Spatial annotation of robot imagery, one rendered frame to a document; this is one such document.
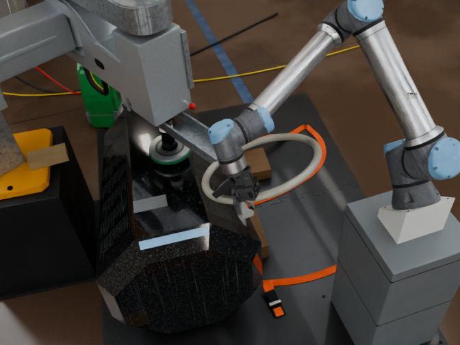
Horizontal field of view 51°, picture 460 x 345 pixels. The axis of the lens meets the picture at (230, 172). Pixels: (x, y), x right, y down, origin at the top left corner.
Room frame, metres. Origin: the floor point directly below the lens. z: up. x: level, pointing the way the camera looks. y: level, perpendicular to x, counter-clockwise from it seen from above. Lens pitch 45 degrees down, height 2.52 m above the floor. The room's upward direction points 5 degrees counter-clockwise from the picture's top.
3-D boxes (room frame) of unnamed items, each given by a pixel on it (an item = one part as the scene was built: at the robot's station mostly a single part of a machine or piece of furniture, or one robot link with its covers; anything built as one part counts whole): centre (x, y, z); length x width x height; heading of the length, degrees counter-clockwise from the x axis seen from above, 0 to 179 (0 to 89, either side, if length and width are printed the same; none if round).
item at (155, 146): (1.86, 0.29, 0.88); 0.21 x 0.21 x 0.01
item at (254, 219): (1.86, -0.11, 0.07); 0.30 x 0.12 x 0.12; 10
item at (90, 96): (3.32, 0.98, 0.43); 0.35 x 0.35 x 0.87; 83
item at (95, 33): (2.17, 0.53, 1.31); 0.74 x 0.23 x 0.49; 39
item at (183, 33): (1.88, 0.16, 1.38); 0.08 x 0.03 x 0.28; 39
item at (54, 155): (1.96, 0.97, 0.81); 0.20 x 0.10 x 0.05; 106
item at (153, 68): (1.92, 0.34, 1.32); 0.36 x 0.22 x 0.45; 39
